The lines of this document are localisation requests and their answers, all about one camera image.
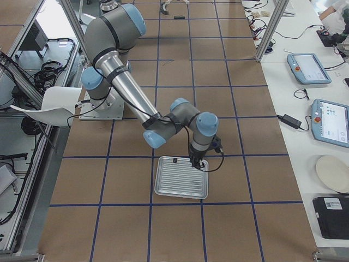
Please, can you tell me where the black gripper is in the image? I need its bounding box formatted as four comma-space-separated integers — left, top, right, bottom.
189, 147, 205, 169

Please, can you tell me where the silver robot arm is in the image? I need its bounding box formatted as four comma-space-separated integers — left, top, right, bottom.
84, 4, 223, 169

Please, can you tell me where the silver ribbed metal tray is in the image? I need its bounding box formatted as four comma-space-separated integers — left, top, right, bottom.
154, 156, 209, 199

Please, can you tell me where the black power adapter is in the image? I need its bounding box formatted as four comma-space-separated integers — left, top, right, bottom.
277, 114, 302, 129

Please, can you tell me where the white round plate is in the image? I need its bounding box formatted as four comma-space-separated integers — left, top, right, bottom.
315, 156, 348, 194

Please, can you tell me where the lower blue teach pendant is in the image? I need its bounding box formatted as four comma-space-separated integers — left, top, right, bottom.
311, 99, 348, 148

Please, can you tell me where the blue teach pendant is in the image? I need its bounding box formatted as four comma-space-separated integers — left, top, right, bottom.
287, 53, 332, 85
311, 99, 348, 148

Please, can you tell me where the black flat box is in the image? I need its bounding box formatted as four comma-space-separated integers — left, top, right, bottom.
312, 196, 348, 240

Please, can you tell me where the upper blue teach pendant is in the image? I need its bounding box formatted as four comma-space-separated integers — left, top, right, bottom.
287, 53, 332, 85

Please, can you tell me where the white plastic chair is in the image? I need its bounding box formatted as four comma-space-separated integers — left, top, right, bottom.
10, 86, 82, 127

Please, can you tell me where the olive brake shoe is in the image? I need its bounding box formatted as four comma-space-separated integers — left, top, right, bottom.
160, 2, 169, 15

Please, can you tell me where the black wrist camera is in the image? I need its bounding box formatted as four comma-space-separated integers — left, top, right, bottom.
210, 135, 223, 153

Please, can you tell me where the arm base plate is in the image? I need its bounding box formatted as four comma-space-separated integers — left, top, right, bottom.
79, 87, 124, 121

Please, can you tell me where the black usb cable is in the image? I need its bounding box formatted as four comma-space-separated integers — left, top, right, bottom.
293, 88, 310, 102

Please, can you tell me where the aluminium frame post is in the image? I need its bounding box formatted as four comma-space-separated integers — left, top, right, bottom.
255, 0, 289, 62

